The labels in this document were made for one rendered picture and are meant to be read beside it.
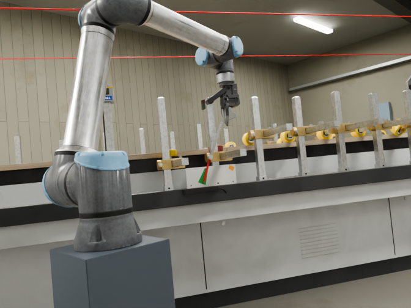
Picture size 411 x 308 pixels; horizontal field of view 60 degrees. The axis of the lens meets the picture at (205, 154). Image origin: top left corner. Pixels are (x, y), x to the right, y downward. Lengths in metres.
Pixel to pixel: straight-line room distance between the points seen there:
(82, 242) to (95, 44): 0.66
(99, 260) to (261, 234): 1.36
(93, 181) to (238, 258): 1.29
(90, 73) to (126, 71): 5.18
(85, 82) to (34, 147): 4.33
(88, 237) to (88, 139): 0.34
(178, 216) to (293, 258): 0.81
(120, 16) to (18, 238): 1.07
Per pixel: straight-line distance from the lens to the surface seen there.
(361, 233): 2.49
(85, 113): 1.22
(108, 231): 1.00
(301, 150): 2.00
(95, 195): 1.00
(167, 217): 1.78
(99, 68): 1.28
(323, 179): 2.03
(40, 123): 5.62
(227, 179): 1.81
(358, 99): 8.94
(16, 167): 1.98
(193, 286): 2.09
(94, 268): 0.94
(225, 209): 1.84
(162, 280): 1.05
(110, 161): 1.00
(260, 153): 1.89
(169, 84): 6.89
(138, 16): 1.30
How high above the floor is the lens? 0.79
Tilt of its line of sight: 2 degrees up
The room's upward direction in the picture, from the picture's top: 5 degrees counter-clockwise
